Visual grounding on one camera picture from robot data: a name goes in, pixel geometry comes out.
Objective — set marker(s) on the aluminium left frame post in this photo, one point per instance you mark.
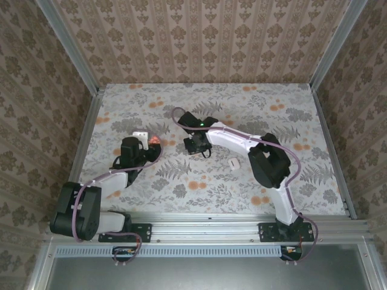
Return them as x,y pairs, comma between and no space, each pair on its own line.
71,45

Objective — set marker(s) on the aluminium frame post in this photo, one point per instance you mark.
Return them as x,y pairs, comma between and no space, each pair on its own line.
71,45
335,45

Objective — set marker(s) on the orange earbud charging case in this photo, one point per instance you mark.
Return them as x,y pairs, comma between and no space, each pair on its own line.
154,140

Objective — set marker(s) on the right connector board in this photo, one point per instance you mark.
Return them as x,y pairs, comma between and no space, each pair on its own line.
291,250

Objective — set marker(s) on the aluminium right frame post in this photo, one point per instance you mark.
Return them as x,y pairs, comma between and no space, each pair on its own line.
335,45

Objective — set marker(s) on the connector board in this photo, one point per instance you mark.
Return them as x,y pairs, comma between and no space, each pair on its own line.
124,251
291,250

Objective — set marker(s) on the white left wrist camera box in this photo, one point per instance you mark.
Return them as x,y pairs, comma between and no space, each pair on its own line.
140,137

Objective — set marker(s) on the aluminium mounting rail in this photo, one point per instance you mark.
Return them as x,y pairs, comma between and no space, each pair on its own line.
205,232

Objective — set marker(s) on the aluminium right table rail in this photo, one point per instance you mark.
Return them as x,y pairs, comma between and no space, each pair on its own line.
332,151

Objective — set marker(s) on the grey metal panel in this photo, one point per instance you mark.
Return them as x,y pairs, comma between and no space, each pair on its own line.
196,275

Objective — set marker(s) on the aluminium left table rail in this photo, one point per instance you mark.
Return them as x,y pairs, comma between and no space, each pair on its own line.
81,151

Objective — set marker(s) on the white earbud charging case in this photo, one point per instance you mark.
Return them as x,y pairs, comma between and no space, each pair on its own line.
233,163

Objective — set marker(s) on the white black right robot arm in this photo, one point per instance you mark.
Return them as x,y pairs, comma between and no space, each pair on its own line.
229,139

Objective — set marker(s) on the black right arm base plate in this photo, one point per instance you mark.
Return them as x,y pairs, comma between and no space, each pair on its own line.
266,232

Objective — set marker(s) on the floral patterned table cover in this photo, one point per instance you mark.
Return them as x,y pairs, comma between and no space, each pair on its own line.
211,196

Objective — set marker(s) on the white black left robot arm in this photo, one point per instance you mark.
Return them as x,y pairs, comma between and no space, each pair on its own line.
84,211

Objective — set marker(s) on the left connector board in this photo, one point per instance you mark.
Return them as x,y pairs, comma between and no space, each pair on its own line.
124,251

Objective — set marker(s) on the aluminium table rail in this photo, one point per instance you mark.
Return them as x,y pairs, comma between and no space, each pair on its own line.
81,151
332,151

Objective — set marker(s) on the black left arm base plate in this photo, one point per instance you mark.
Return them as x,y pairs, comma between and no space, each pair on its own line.
145,232

